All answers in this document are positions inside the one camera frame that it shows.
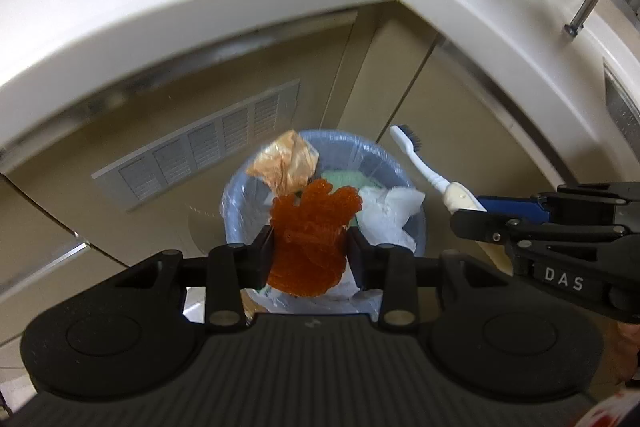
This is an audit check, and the beige kitchen cabinet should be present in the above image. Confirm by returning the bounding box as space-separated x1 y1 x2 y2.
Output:
0 2 608 348

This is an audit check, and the person's red patterned clothing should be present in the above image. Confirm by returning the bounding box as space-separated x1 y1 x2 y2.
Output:
585 386 640 427

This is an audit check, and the blue waste bin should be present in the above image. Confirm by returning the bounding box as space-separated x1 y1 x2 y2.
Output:
220 129 429 313

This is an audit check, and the orange snack packet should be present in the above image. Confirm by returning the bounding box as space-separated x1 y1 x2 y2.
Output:
246 130 321 208

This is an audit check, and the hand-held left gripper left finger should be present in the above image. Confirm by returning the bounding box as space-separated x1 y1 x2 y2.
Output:
62 226 275 328

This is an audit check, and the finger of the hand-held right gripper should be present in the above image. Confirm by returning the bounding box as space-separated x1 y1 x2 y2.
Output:
476 181 640 225
450 208 627 249

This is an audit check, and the person's right hand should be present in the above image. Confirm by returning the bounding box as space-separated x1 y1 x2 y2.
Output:
612 322 640 384

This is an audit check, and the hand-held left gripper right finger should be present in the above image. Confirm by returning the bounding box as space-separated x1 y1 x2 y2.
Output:
347 227 556 328

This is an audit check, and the steel sink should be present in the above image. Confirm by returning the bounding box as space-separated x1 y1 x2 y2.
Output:
602 57 640 148

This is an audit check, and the cabinet vent grille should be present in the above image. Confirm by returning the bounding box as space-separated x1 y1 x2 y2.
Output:
91 79 301 213

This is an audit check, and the cream handle toothbrush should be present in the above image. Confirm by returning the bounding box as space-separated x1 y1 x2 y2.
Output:
390 124 514 276

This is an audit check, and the crumpled white tissue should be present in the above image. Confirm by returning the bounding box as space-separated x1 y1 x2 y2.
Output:
357 186 427 254

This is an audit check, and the light green microfiber cloth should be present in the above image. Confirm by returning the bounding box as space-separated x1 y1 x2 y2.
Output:
315 169 374 194

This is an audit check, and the orange foam net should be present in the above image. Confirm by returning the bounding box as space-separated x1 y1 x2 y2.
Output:
267 178 362 299

